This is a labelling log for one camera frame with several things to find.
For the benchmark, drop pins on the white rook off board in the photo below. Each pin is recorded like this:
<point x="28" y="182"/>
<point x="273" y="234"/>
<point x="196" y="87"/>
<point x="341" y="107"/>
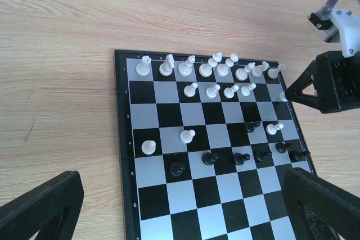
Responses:
<point x="273" y="73"/>

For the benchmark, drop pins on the black silver chess board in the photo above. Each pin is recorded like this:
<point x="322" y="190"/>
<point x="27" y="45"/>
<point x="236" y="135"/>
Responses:
<point x="221" y="201"/>

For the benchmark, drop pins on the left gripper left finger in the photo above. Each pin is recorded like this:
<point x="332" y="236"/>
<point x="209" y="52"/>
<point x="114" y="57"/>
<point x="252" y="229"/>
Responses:
<point x="49" y="211"/>

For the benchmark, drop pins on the white knight off board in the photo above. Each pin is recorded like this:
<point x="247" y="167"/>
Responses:
<point x="258" y="71"/>

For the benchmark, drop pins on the white rook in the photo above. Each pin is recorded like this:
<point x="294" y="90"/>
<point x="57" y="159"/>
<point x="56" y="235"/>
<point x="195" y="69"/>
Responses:
<point x="143" y="68"/>

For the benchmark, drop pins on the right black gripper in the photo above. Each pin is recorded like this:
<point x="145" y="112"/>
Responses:
<point x="337" y="83"/>

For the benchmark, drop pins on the white pawn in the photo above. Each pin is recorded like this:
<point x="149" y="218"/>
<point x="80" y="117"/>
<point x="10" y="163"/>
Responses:
<point x="282" y="97"/>
<point x="148" y="147"/>
<point x="247" y="89"/>
<point x="187" y="136"/>
<point x="190" y="90"/>
<point x="272" y="129"/>
<point x="212" y="92"/>
<point x="229" y="92"/>

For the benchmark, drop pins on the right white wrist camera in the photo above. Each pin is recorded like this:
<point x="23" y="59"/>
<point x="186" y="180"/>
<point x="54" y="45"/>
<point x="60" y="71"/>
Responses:
<point x="337" y="26"/>

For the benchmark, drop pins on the white bishop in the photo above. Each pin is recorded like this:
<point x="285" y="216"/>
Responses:
<point x="185" y="68"/>
<point x="242" y="73"/>

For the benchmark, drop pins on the white knight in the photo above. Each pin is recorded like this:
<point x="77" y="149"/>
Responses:
<point x="166" y="68"/>

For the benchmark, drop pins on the white queen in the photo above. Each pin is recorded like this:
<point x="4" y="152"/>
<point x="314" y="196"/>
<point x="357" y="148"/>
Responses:
<point x="223" y="69"/>

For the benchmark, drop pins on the white king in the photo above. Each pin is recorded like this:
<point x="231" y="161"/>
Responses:
<point x="206" y="69"/>

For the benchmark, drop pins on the black pawn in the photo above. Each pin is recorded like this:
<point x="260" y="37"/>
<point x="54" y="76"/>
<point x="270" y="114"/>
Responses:
<point x="176" y="169"/>
<point x="282" y="147"/>
<point x="296" y="156"/>
<point x="261" y="156"/>
<point x="251" y="126"/>
<point x="240" y="159"/>
<point x="210" y="158"/>

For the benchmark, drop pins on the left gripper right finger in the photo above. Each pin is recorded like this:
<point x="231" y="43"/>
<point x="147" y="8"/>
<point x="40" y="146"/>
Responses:
<point x="318" y="209"/>

